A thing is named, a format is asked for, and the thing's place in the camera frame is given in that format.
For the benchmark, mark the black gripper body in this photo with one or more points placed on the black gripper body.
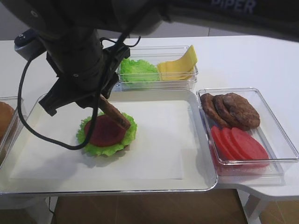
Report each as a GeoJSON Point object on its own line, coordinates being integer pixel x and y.
{"type": "Point", "coordinates": [79, 58]}

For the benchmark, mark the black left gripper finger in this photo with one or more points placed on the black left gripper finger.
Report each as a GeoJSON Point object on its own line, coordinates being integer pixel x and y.
{"type": "Point", "coordinates": [61, 94]}

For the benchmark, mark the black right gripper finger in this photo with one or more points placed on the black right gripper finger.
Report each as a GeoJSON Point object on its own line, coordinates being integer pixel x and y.
{"type": "Point", "coordinates": [87, 101]}

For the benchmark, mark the carried brown meat patty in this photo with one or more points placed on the carried brown meat patty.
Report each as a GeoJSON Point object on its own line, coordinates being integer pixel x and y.
{"type": "Point", "coordinates": [113, 113]}

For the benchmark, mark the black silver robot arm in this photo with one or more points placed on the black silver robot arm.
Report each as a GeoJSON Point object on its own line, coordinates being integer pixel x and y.
{"type": "Point", "coordinates": [68, 31]}

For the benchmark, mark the green lettuce leaves in box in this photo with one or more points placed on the green lettuce leaves in box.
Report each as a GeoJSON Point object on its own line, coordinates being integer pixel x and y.
{"type": "Point", "coordinates": [138, 71]}

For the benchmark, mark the green lettuce leaf on tray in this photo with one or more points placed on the green lettuce leaf on tray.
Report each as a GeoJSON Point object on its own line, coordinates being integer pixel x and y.
{"type": "Point", "coordinates": [129, 137]}

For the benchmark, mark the clear box with lettuce cheese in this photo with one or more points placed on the clear box with lettuce cheese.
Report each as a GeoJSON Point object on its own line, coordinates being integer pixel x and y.
{"type": "Point", "coordinates": [156, 81]}

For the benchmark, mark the yellow cheese slices stack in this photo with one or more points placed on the yellow cheese slices stack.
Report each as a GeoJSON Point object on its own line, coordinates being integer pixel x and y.
{"type": "Point", "coordinates": [171, 71]}

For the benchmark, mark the upright yellow cheese slice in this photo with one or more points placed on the upright yellow cheese slice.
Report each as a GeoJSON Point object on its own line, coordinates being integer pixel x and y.
{"type": "Point", "coordinates": [189, 59]}

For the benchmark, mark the red tomato slice on tray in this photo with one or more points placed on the red tomato slice on tray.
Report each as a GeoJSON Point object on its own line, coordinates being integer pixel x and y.
{"type": "Point", "coordinates": [106, 132]}

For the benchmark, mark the clear box with buns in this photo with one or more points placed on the clear box with buns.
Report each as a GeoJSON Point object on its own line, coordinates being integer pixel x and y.
{"type": "Point", "coordinates": [10, 125]}

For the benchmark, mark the white metal serving tray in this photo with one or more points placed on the white metal serving tray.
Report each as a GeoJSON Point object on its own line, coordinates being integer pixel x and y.
{"type": "Point", "coordinates": [198, 170]}

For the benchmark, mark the white parchment paper sheet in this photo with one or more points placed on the white parchment paper sheet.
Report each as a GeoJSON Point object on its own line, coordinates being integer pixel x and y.
{"type": "Point", "coordinates": [163, 131]}

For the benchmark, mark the back brown meat patty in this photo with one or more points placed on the back brown meat patty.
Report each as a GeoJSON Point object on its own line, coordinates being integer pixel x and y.
{"type": "Point", "coordinates": [210, 110]}

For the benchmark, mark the middle brown meat patty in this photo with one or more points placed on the middle brown meat patty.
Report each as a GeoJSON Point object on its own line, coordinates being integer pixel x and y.
{"type": "Point", "coordinates": [225, 114]}

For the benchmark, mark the middle red tomato slice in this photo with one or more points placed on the middle red tomato slice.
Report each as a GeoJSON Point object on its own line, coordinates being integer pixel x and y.
{"type": "Point", "coordinates": [227, 140]}

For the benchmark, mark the back red tomato slice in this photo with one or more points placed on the back red tomato slice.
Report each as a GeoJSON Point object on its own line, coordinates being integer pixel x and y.
{"type": "Point", "coordinates": [223, 150]}

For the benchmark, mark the front brown meat patty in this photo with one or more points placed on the front brown meat patty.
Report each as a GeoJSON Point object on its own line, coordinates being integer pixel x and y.
{"type": "Point", "coordinates": [240, 108]}

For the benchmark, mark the clear box with patties tomatoes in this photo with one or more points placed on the clear box with patties tomatoes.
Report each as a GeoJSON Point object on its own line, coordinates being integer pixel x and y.
{"type": "Point", "coordinates": [282, 153]}

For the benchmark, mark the front red tomato slice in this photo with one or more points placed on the front red tomato slice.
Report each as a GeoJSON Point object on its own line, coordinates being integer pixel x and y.
{"type": "Point", "coordinates": [248, 146]}

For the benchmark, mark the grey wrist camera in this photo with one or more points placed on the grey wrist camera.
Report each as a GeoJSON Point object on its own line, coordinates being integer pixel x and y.
{"type": "Point", "coordinates": [27, 45]}

